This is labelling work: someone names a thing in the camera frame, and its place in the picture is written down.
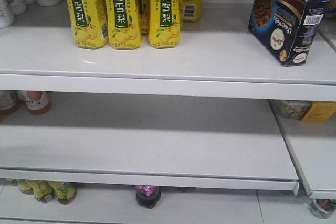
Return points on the dark blue cookie box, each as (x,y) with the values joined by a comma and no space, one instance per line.
(287,27)

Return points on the white supermarket shelf unit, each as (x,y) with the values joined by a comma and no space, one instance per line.
(193,120)

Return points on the yellow pear drink bottle right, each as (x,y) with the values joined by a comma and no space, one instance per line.
(165,23)

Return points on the cola bottle lower shelf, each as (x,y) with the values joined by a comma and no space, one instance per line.
(147,195)

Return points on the yellow pear drink bottle middle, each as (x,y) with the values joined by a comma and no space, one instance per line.
(124,28)

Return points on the peach drink bottle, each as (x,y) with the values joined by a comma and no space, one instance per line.
(37,102)

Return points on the yellow pear drink bottle left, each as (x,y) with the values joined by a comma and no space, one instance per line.
(89,24)

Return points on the green tea bottle right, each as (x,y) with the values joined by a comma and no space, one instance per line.
(65,192)

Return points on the green tea bottle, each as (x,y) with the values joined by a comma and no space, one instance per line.
(41,190)
(65,192)

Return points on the clear cookie tub yellow label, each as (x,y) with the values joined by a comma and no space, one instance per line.
(304,110)

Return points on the green tea bottle left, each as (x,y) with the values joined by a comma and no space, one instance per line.
(41,190)

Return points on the brown tea bottle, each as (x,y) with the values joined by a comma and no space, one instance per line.
(9,102)

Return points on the can lower right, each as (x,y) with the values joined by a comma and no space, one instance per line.
(322,208)

